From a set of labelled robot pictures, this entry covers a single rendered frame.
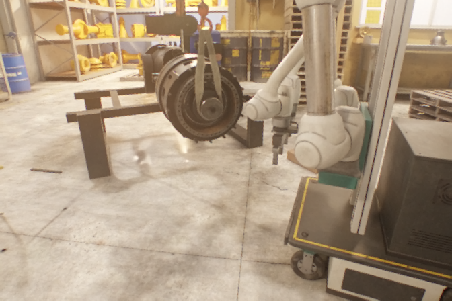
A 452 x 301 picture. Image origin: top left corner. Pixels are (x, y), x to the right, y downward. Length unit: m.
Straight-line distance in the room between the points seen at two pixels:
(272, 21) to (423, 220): 5.31
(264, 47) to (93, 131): 3.16
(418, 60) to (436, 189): 5.81
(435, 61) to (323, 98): 6.29
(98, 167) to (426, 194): 2.45
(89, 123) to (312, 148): 2.05
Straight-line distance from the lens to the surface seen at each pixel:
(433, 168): 1.33
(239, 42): 4.82
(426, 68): 7.17
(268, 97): 1.17
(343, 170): 1.25
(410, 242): 1.51
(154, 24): 4.37
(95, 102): 3.66
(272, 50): 4.79
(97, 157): 2.72
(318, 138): 0.98
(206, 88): 1.72
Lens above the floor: 1.29
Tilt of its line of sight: 21 degrees down
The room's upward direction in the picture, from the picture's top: straight up
